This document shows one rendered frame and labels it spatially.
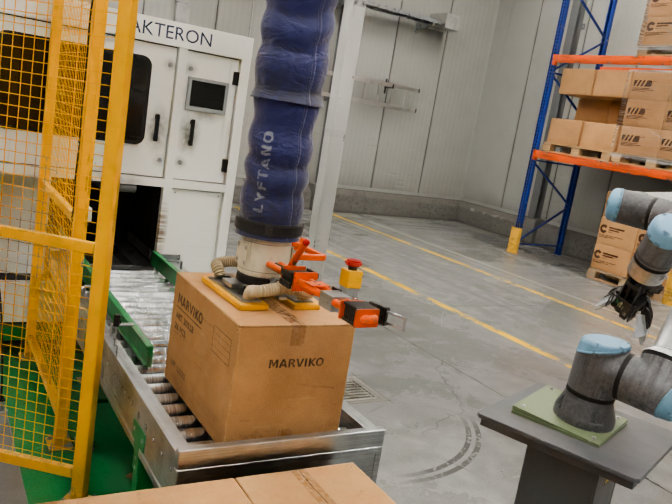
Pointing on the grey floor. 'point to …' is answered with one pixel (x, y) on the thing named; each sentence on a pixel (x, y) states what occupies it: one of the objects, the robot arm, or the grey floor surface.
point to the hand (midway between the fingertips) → (618, 325)
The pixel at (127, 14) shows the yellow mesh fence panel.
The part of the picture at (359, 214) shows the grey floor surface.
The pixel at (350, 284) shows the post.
